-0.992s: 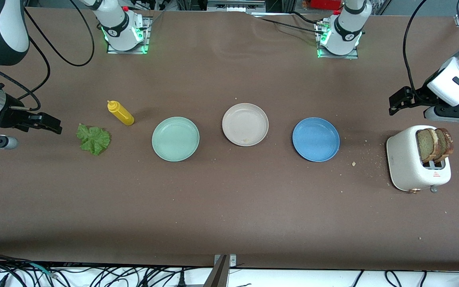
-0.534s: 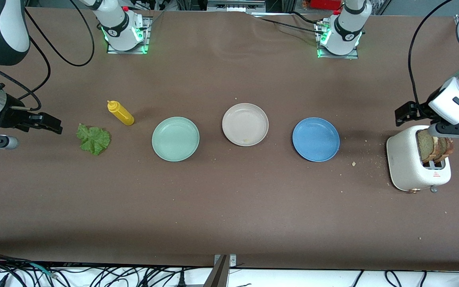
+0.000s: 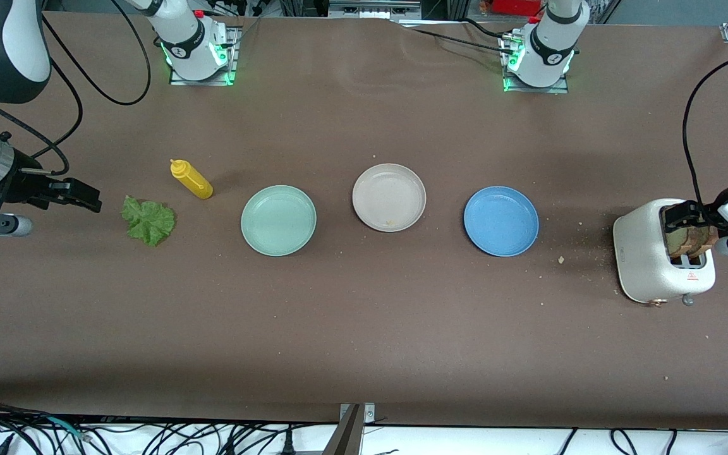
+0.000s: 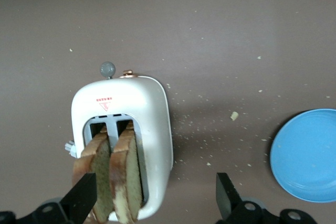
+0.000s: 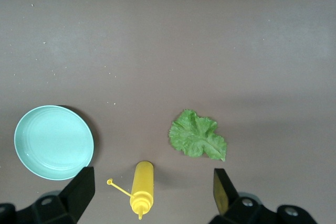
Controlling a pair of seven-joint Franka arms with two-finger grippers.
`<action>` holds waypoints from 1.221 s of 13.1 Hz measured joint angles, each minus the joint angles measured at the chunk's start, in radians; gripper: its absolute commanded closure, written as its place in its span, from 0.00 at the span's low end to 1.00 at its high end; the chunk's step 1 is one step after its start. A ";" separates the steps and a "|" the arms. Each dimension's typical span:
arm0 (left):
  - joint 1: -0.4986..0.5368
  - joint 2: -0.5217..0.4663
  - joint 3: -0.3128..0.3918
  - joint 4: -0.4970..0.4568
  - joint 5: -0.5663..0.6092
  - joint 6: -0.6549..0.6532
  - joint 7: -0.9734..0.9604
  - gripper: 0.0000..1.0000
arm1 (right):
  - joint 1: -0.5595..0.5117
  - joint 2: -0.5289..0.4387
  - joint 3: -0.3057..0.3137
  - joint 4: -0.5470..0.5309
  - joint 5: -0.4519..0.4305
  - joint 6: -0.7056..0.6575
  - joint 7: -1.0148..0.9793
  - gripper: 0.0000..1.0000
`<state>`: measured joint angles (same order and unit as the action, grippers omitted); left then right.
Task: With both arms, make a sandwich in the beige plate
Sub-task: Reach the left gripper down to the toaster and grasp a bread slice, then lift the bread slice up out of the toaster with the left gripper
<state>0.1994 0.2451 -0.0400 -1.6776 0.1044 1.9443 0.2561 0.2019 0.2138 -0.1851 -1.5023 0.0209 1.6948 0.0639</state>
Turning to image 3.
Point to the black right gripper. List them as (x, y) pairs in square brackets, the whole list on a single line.
[(23, 185)]

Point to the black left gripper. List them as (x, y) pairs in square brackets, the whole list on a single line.
[(700, 213)]

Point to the light brown bread slice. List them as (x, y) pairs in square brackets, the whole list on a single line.
[(680, 241)]

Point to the green lettuce leaf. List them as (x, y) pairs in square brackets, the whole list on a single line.
[(148, 221)]

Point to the yellow mustard squeeze bottle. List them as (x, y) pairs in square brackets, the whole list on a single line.
[(193, 182)]

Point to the blue round plate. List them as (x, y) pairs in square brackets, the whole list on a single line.
[(501, 221)]

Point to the mint green round plate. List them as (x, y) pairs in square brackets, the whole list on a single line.
[(279, 221)]

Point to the beige round plate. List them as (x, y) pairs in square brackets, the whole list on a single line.
[(389, 196)]

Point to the dark crust bread slice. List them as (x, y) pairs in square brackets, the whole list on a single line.
[(710, 239)]

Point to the white toaster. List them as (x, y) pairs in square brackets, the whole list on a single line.
[(639, 253)]

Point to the red box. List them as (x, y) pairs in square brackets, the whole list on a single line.
[(515, 6)]

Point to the grey aluminium beam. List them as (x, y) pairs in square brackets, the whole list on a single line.
[(345, 439)]

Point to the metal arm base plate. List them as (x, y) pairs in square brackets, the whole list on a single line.
[(234, 54), (563, 90)]

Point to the metal table edge bracket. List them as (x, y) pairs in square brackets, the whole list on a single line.
[(369, 414)]

